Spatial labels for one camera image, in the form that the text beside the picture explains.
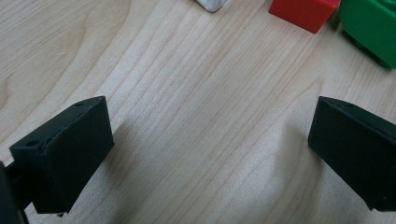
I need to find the green toy brick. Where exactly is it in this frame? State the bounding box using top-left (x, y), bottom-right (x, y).
top-left (338, 0), bottom-right (396, 69)

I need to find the clear plastic bag white trim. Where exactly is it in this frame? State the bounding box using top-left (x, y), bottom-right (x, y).
top-left (195, 0), bottom-right (228, 13)

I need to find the red toy brick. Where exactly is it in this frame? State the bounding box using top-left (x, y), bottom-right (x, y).
top-left (268, 0), bottom-right (341, 35)

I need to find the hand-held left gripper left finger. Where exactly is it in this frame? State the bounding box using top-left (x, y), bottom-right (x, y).
top-left (8, 96), bottom-right (115, 216)

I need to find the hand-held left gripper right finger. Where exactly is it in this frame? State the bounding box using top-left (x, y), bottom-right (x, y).
top-left (307, 96), bottom-right (396, 213)

